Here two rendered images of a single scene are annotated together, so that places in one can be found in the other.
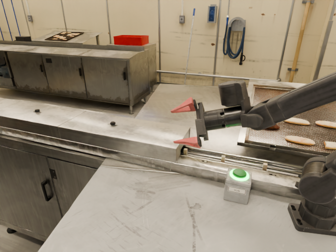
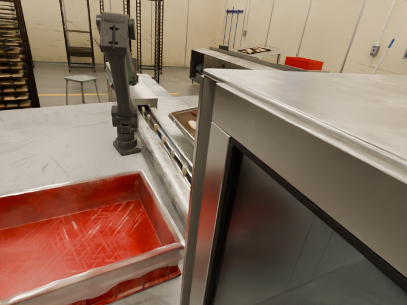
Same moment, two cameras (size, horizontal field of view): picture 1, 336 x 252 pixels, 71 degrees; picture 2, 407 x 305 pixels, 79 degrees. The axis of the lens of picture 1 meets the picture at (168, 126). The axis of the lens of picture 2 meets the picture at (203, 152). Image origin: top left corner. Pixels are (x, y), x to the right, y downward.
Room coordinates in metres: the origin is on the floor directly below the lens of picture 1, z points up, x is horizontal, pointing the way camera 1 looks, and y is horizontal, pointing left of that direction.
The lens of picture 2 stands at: (-0.02, -1.29, 1.33)
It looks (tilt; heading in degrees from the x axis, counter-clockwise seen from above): 27 degrees down; 43
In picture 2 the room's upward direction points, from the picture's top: 6 degrees clockwise
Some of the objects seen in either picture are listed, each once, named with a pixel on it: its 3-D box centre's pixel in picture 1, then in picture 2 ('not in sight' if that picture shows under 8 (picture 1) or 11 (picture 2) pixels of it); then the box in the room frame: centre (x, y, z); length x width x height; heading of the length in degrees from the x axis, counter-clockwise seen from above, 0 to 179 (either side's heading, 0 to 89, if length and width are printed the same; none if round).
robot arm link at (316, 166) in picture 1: (317, 184); (125, 121); (0.47, -0.38, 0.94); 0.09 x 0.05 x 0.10; 55
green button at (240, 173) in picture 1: (239, 174); not in sight; (0.56, -0.21, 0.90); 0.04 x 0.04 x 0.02
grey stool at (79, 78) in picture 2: not in sight; (82, 92); (1.40, 2.65, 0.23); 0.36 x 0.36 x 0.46; 27
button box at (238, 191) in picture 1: (237, 189); not in sight; (0.57, -0.21, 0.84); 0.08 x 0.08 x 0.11; 70
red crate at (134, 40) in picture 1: (131, 39); (303, 63); (4.26, 0.62, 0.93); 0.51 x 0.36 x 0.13; 74
